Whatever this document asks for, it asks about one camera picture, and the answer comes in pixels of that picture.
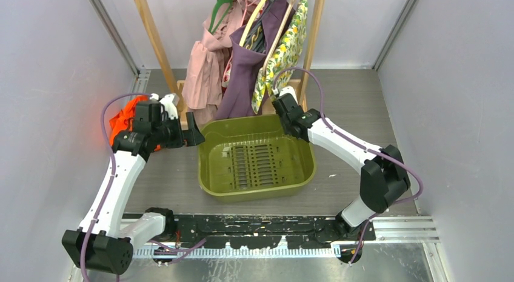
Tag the pink dress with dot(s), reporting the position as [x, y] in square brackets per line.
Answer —
[202, 90]

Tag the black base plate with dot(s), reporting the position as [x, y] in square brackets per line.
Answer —
[258, 236]

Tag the red floral garment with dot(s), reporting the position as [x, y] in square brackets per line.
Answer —
[226, 74]

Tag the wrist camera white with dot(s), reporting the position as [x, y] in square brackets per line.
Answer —
[289, 90]
[170, 102]

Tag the yellow hanger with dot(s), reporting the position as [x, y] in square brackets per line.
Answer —
[253, 21]

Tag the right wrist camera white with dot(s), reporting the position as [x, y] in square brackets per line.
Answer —
[289, 90]

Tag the lemon print skirt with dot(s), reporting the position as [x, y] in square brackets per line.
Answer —
[285, 55]

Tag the wooden clothes rack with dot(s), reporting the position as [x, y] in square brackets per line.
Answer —
[267, 108]

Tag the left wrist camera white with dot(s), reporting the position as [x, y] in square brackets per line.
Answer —
[170, 102]

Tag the green hanger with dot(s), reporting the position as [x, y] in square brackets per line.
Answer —
[219, 12]

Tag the purple skirt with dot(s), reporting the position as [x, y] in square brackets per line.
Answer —
[237, 99]

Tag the green plastic basket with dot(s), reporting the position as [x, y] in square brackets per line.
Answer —
[251, 158]

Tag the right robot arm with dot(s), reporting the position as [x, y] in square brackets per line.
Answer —
[383, 177]

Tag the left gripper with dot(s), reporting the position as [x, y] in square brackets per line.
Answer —
[192, 136]

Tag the orange cloth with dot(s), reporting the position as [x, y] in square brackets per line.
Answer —
[123, 120]

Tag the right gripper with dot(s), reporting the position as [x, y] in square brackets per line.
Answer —
[282, 120]

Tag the beige wooden hanger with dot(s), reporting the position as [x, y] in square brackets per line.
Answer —
[278, 35]

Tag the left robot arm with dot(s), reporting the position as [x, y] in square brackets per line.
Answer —
[100, 243]

